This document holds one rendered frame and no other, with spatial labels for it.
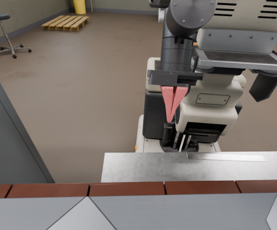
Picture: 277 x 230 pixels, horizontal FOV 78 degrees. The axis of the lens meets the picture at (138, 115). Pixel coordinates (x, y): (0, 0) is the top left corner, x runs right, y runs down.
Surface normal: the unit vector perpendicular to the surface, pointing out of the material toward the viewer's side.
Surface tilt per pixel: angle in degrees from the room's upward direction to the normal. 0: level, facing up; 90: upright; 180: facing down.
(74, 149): 0
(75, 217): 0
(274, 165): 0
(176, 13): 64
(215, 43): 90
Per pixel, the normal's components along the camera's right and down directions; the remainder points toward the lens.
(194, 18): -0.05, 0.23
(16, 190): 0.04, -0.77
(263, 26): -0.08, 0.74
